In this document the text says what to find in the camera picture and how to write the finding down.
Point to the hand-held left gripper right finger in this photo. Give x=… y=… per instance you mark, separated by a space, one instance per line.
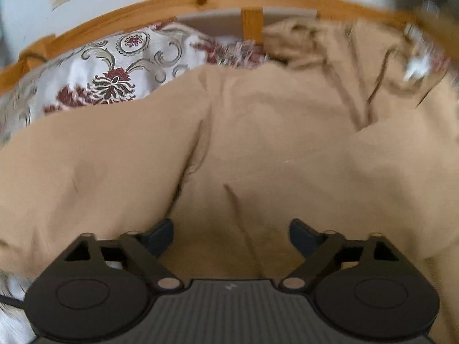
x=301 y=234

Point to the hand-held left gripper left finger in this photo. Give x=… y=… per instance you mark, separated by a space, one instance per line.
x=161 y=234

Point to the beige garment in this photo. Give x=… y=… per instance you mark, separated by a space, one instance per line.
x=287 y=132

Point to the floral satin bedspread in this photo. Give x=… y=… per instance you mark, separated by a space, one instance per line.
x=107 y=64

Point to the wooden bed frame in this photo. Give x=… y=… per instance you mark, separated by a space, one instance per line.
x=200 y=1

